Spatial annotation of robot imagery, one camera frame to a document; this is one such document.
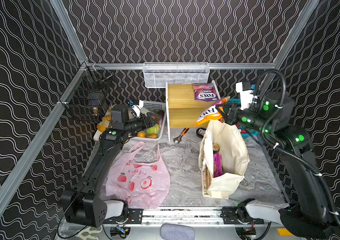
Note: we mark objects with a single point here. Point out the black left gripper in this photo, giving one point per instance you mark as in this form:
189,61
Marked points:
151,121

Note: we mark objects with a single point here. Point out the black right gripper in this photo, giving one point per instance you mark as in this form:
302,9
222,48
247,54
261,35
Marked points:
232,114

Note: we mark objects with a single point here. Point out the orange yellow Fox's candy bag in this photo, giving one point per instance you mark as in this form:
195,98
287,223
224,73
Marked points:
211,113

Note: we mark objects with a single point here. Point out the green drink can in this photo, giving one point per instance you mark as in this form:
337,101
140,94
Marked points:
216,148

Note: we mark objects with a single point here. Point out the cream canvas tote bag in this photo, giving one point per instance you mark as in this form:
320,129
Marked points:
235,160

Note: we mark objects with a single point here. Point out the pink plastic grocery bag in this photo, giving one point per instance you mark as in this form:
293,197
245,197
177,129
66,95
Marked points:
143,181

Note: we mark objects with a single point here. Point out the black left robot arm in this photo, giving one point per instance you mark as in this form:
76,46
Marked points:
82,204

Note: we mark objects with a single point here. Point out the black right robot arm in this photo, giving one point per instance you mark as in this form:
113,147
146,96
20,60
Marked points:
315,215

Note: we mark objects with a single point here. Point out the white plastic vegetable basket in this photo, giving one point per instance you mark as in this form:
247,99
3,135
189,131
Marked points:
149,107

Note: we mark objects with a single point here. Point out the green cabbage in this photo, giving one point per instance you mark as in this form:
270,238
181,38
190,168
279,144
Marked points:
153,130

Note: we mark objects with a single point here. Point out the teal plastic fruit basket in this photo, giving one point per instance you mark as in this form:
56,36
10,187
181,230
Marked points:
245,131

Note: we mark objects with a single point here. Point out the wooden two-tier shelf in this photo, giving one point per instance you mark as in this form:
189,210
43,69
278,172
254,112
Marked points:
182,109

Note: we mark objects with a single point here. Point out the purple Fox's candy bag top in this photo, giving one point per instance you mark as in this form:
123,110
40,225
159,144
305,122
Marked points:
205,92

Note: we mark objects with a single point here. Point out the oval bread roll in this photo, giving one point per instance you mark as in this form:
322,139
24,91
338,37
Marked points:
102,126

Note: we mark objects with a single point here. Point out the white bread tray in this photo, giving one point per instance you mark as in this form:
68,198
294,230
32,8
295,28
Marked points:
106,117

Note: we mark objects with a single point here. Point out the grey foam pad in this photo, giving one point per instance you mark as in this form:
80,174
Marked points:
177,232

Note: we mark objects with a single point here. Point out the yellow sticker label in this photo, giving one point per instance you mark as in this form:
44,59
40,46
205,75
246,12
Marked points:
283,232

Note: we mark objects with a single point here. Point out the orange handled wrench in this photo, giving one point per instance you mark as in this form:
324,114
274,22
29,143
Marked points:
178,139

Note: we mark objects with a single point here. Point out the white wire wall basket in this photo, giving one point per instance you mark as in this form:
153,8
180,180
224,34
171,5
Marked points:
158,75

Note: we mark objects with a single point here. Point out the black wire wall basket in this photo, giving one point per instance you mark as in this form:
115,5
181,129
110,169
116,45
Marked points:
87,102

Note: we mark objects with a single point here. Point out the white handled scissors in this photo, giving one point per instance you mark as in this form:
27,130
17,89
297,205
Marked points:
89,233

